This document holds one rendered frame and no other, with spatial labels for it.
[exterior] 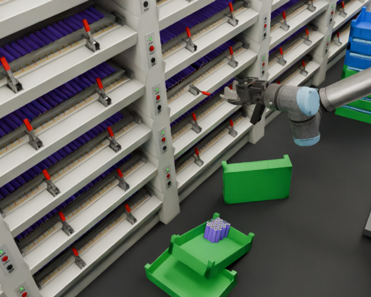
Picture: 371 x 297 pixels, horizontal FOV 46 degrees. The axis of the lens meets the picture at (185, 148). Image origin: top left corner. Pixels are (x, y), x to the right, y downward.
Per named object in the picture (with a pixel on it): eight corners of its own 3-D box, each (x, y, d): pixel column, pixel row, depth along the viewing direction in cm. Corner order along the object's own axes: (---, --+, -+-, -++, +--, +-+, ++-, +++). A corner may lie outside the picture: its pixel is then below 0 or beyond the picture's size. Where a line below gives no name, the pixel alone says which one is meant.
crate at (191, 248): (212, 227, 195) (216, 211, 192) (250, 250, 184) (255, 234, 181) (167, 252, 172) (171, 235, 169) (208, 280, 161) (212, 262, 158)
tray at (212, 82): (255, 61, 205) (261, 45, 198) (168, 125, 172) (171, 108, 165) (221, 39, 212) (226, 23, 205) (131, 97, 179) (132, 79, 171)
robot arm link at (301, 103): (310, 124, 143) (305, 98, 138) (277, 118, 152) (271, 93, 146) (323, 107, 148) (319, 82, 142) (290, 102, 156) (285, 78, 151)
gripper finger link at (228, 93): (218, 83, 166) (239, 85, 160) (221, 98, 169) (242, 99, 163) (214, 87, 164) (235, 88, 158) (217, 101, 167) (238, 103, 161)
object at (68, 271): (161, 207, 191) (165, 189, 181) (46, 307, 158) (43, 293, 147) (129, 178, 198) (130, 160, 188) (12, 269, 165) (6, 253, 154)
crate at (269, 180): (288, 198, 205) (284, 186, 211) (292, 166, 192) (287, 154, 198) (224, 204, 205) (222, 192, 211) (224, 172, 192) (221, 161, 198)
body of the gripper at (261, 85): (245, 75, 162) (273, 78, 154) (249, 96, 166) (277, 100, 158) (233, 85, 157) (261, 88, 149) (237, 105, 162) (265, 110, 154)
